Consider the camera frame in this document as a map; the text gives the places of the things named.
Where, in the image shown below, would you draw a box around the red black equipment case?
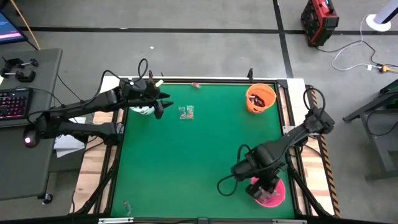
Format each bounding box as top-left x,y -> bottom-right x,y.
300,0 -> 340,47

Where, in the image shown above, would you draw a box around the white jack-o-lantern bucket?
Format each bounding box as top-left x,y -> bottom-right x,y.
129,105 -> 156,116

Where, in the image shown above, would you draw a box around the black computer mouse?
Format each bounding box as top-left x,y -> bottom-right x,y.
24,130 -> 40,147

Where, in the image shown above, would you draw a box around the yellow extension plug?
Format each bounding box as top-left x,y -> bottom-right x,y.
378,63 -> 398,74

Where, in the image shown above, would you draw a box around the computer monitor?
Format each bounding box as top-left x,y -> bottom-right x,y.
0,11 -> 28,45

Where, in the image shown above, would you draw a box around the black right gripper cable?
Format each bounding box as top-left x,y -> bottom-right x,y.
216,144 -> 252,197

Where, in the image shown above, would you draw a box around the orange jack-o-lantern bucket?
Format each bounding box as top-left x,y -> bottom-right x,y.
245,83 -> 277,114

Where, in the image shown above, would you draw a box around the wooden base board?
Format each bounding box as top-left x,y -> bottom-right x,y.
70,76 -> 341,218

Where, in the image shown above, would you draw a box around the pink plastic bucket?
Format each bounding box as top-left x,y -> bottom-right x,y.
250,177 -> 286,208

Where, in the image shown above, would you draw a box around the black C-clamp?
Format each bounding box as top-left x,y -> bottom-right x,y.
0,70 -> 37,83
1,57 -> 40,71

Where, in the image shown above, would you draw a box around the black aluminium table frame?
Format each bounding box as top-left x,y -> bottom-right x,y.
70,76 -> 335,224

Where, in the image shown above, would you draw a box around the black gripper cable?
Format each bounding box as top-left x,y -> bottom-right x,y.
137,58 -> 150,82
216,144 -> 252,197

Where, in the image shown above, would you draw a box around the black floor cable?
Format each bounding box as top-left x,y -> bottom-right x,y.
315,40 -> 383,68

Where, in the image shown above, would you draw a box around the white paper sheets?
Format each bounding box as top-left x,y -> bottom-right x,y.
53,117 -> 91,158

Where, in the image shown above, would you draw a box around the floor stand white round base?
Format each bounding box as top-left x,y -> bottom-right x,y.
366,0 -> 398,32

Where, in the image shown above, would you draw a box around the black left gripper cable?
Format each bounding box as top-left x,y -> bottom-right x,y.
137,58 -> 150,82

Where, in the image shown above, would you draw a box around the yellow cord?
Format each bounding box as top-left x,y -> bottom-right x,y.
9,0 -> 41,50

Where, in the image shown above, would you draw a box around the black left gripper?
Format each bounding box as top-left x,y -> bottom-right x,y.
119,78 -> 174,120

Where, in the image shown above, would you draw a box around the white floor cable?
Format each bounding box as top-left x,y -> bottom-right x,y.
331,14 -> 383,72

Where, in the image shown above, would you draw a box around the backlit black keyboard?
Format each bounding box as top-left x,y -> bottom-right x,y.
0,88 -> 34,121

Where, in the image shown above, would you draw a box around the grey side desk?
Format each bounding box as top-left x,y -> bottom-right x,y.
0,48 -> 63,202

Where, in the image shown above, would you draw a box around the grey metal stand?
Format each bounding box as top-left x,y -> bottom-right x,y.
342,79 -> 398,181

